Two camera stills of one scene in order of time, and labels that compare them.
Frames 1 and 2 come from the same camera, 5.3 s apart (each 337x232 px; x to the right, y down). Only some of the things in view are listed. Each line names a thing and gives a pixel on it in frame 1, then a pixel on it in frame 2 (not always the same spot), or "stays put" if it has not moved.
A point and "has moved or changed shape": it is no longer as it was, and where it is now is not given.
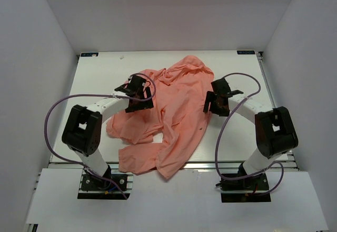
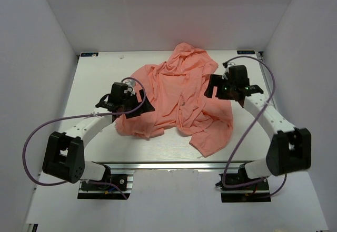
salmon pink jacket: (164, 137) has moved or changed shape
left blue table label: (91, 54) stays put
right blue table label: (246, 52) stays put
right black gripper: (210, 96) → (216, 80)
